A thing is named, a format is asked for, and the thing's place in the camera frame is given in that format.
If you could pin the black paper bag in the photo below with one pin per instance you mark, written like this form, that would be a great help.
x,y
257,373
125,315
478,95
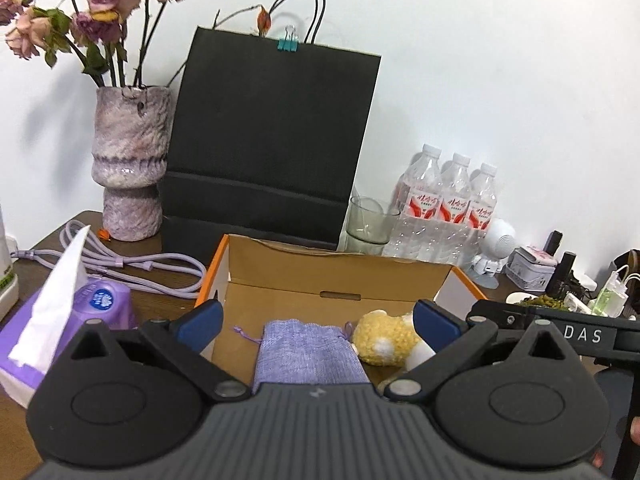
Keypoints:
x,y
270,135

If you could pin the purple fabric pouch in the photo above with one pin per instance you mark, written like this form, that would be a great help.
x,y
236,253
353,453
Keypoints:
x,y
305,355

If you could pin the person's right hand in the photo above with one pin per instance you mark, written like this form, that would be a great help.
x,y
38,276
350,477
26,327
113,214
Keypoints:
x,y
635,431

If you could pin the clear water bottle red label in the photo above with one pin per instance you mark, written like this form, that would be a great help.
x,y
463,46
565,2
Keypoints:
x,y
455,195
484,200
422,185

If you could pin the dried rosebud stem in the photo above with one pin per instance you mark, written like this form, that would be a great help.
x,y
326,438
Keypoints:
x,y
263,20

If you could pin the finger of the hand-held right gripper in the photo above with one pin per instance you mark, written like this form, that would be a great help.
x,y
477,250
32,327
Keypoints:
x,y
500,312

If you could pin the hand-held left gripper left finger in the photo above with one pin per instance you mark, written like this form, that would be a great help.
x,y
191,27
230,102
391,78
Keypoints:
x,y
200,322

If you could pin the mottled purple ceramic vase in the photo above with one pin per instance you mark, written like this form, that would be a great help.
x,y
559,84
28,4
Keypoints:
x,y
130,160

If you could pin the black desk gadget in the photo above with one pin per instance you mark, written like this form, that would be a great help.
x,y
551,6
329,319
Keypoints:
x,y
562,270

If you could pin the cardboard box orange edges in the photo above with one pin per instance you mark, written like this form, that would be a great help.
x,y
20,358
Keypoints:
x,y
300,270

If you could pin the clear drinking glass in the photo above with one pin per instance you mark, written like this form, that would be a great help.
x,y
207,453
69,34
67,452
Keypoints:
x,y
367,232

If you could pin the yellow white plush toy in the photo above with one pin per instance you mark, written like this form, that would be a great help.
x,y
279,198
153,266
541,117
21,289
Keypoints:
x,y
385,335

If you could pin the teal binder clip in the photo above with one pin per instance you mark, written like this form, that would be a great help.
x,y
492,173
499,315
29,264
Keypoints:
x,y
287,44

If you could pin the purple tissue pack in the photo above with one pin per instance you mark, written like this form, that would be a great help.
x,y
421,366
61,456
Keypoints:
x,y
105,305

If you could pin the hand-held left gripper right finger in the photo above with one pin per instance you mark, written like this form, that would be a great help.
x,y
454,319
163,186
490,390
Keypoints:
x,y
435,325

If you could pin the white astronaut figurine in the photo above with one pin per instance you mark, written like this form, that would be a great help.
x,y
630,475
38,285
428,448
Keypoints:
x,y
500,240

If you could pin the bowl of green snacks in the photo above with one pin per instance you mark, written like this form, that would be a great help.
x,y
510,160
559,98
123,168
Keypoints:
x,y
542,302

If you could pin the small printed tin box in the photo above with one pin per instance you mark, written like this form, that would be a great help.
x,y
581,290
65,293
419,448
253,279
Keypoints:
x,y
530,265

